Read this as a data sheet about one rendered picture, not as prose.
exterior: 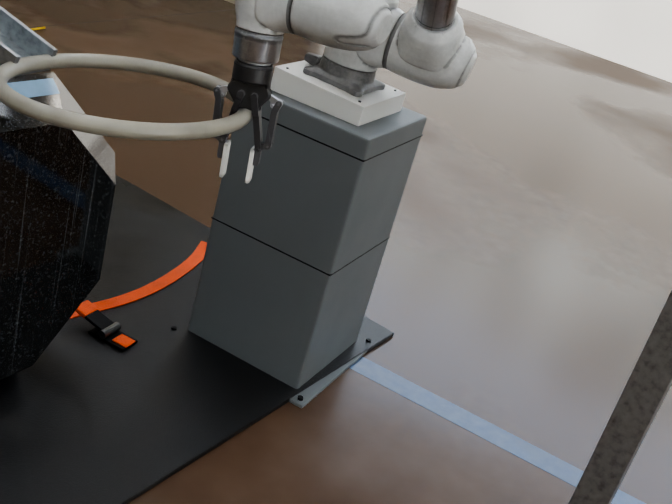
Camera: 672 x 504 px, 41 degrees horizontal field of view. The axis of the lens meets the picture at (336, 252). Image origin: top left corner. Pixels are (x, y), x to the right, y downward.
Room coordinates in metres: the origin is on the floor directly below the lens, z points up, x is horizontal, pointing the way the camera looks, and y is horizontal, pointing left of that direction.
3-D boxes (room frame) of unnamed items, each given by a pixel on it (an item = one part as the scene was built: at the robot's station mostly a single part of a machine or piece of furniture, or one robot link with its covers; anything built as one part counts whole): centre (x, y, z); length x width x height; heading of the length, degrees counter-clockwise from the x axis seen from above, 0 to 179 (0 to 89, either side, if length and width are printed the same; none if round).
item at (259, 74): (1.64, 0.24, 1.01); 0.08 x 0.07 x 0.09; 90
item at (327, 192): (2.44, 0.11, 0.40); 0.50 x 0.50 x 0.80; 69
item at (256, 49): (1.64, 0.25, 1.08); 0.09 x 0.09 x 0.06
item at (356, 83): (2.44, 0.13, 0.89); 0.22 x 0.18 x 0.06; 69
